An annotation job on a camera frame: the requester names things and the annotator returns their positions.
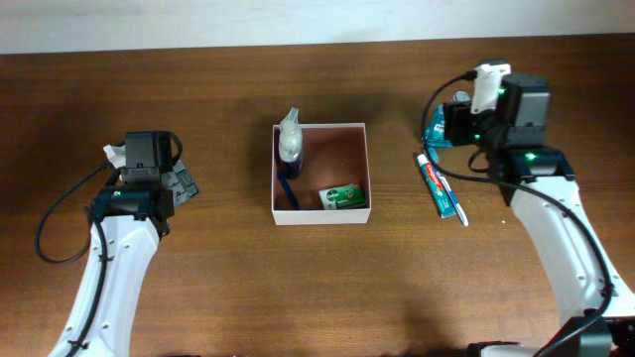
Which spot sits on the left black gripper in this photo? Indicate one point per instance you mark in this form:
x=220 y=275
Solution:
x=183 y=182

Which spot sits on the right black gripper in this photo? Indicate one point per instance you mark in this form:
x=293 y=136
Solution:
x=455 y=116

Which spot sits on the blue mouthwash bottle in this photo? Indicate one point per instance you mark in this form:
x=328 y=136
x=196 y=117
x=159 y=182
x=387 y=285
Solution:
x=435 y=133

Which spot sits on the blue white toothbrush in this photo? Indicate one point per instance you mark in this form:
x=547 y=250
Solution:
x=455 y=203

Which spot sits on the green toothpaste tube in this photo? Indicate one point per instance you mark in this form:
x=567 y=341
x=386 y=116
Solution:
x=440 y=196

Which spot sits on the blue disposable razor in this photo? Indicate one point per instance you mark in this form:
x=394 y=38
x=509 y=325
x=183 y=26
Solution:
x=288 y=191

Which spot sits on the clear spray bottle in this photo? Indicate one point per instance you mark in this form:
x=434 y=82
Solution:
x=290 y=145

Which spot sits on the green soap box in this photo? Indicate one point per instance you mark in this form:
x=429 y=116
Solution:
x=349 y=196

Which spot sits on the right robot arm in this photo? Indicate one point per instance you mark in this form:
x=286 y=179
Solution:
x=506 y=119

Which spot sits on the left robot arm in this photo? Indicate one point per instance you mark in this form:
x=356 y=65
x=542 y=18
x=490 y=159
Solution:
x=127 y=220

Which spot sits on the white open cardboard box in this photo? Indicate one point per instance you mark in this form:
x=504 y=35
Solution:
x=334 y=155

